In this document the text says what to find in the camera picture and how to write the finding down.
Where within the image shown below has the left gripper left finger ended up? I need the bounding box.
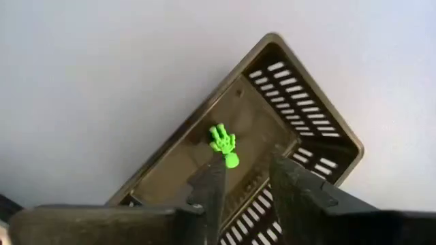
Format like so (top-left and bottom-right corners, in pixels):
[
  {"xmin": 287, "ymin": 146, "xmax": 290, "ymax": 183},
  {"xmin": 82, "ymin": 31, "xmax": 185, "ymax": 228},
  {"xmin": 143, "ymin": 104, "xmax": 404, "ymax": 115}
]
[{"xmin": 8, "ymin": 152, "xmax": 228, "ymax": 245}]

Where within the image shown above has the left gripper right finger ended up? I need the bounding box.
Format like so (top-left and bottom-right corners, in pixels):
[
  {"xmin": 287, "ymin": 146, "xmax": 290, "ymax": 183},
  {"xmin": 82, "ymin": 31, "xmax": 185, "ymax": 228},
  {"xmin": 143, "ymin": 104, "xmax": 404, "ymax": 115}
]
[{"xmin": 270, "ymin": 154, "xmax": 436, "ymax": 245}]

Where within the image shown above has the green plastic skeleton hand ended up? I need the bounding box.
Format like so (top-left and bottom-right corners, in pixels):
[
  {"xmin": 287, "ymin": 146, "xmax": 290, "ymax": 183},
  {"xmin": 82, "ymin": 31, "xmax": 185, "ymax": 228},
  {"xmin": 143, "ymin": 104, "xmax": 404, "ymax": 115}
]
[{"xmin": 208, "ymin": 122, "xmax": 240, "ymax": 169}]

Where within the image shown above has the black plastic mesh basket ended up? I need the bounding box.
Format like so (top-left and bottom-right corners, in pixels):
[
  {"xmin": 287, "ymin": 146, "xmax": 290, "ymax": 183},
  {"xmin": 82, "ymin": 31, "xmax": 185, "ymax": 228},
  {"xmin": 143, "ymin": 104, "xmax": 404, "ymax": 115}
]
[{"xmin": 105, "ymin": 32, "xmax": 364, "ymax": 245}]

